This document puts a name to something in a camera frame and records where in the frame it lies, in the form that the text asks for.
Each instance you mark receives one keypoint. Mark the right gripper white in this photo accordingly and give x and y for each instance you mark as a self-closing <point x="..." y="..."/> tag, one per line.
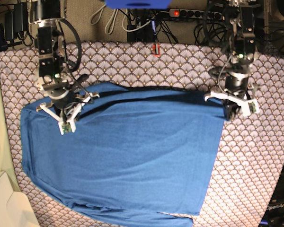
<point x="67" y="110"/>

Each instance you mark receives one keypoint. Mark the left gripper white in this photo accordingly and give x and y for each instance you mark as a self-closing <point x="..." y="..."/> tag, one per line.
<point x="235" y="102"/>

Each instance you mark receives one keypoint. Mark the blue T-shirt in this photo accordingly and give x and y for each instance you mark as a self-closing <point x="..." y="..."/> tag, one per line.
<point x="138" y="158"/>

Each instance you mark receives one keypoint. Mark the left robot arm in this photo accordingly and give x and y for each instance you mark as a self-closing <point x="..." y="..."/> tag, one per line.
<point x="239" y="44"/>

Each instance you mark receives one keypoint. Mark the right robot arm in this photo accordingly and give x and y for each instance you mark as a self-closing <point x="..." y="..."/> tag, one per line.
<point x="55" y="71"/>

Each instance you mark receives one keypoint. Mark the fan-patterned table cloth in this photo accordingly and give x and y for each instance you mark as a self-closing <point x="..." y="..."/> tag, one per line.
<point x="251" y="151"/>

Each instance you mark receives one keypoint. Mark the red black table clamp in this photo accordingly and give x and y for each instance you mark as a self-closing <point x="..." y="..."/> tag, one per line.
<point x="156" y="49"/>

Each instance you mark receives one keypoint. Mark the white plastic bin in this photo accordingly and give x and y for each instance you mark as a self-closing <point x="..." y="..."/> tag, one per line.
<point x="15" y="208"/>

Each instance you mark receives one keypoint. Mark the black power adapter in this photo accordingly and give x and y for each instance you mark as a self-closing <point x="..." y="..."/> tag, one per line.
<point x="16" y="22"/>

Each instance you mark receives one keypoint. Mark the white power strip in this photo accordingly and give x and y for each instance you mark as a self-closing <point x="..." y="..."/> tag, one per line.
<point x="193" y="14"/>

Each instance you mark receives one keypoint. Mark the black OpenArm case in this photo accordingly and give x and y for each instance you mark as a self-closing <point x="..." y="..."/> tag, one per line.
<point x="274" y="215"/>

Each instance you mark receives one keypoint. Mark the blue box overhead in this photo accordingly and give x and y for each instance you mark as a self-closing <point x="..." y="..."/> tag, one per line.
<point x="138" y="4"/>

